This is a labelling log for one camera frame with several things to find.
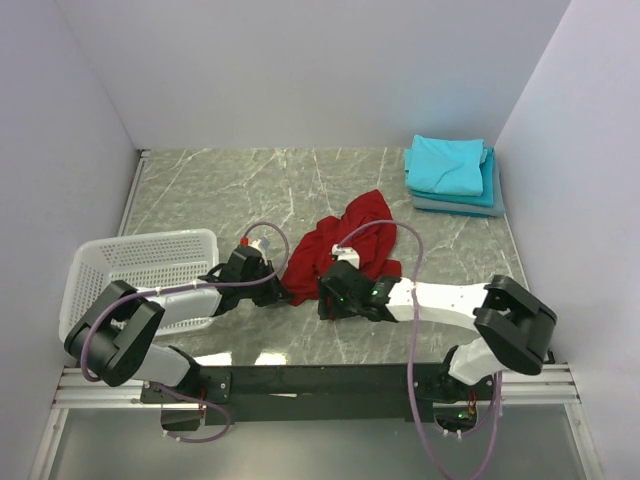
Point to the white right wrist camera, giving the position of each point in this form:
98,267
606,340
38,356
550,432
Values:
346,254

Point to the white plastic laundry basket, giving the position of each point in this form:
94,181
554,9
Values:
152,260

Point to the aluminium frame rail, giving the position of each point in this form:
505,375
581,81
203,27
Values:
555,385

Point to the grey folded t-shirt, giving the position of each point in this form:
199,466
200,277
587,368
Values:
496,210

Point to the teal folded t-shirt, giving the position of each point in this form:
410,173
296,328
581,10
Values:
486,199

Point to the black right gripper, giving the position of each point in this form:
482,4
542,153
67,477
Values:
336,310

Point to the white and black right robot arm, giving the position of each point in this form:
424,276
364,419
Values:
513,327

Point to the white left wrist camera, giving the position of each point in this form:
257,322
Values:
261,244

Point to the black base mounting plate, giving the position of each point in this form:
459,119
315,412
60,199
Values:
312,392

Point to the light blue folded t-shirt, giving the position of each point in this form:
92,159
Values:
445,167

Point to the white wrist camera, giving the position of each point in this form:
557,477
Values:
346,254
261,244

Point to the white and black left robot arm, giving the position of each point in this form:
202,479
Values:
113,340

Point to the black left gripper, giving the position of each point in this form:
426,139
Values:
275,293

